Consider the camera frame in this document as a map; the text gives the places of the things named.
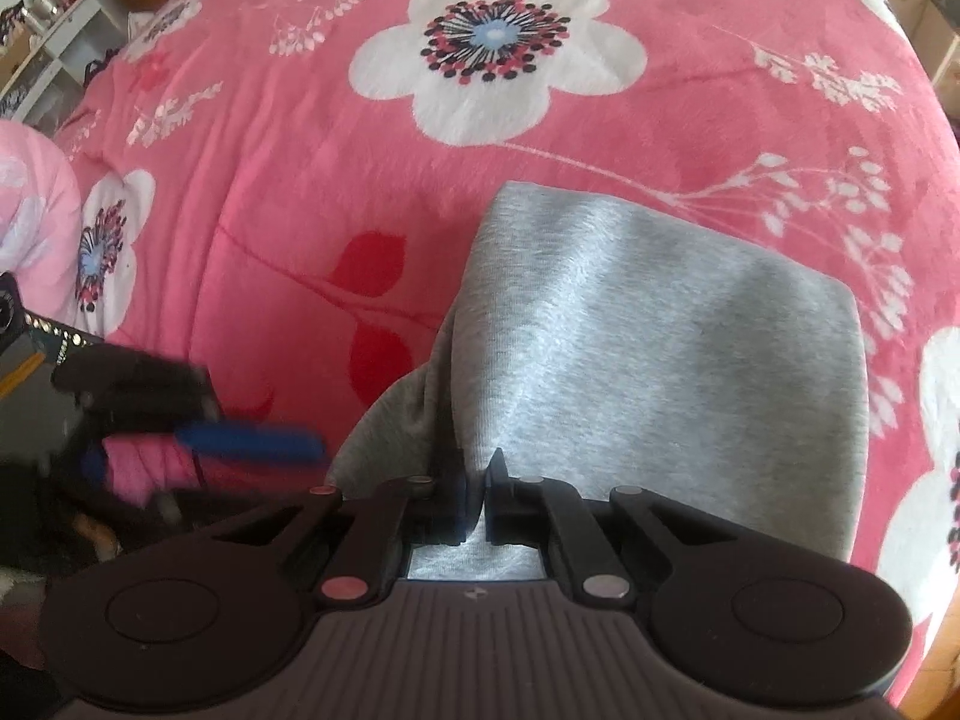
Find pink floral blanket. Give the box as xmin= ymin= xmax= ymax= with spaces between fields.
xmin=45 ymin=0 xmax=960 ymax=706

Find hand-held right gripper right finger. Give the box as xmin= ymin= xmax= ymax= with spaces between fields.
xmin=486 ymin=448 xmax=766 ymax=602

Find white shelf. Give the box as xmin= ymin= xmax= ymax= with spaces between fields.
xmin=0 ymin=0 xmax=125 ymax=128

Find cardboard box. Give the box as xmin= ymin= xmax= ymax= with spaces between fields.
xmin=0 ymin=30 xmax=38 ymax=83

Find light pink floral quilt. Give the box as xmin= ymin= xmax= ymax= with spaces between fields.
xmin=0 ymin=120 xmax=82 ymax=316

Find white water dispenser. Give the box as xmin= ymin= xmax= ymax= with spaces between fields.
xmin=926 ymin=0 xmax=960 ymax=83

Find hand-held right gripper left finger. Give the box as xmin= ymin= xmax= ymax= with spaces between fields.
xmin=202 ymin=450 xmax=470 ymax=606

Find grey sweatpants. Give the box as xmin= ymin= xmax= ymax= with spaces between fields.
xmin=326 ymin=181 xmax=871 ymax=582

